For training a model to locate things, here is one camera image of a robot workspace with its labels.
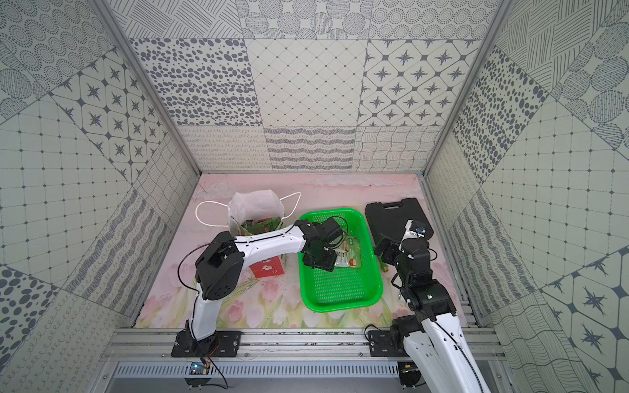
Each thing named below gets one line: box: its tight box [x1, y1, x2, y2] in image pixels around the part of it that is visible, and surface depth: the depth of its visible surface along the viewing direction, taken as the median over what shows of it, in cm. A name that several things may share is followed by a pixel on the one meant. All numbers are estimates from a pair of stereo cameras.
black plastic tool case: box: [364, 198, 435, 247], surface depth 104 cm
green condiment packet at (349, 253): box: [334, 235, 362, 268], surface depth 94 cm
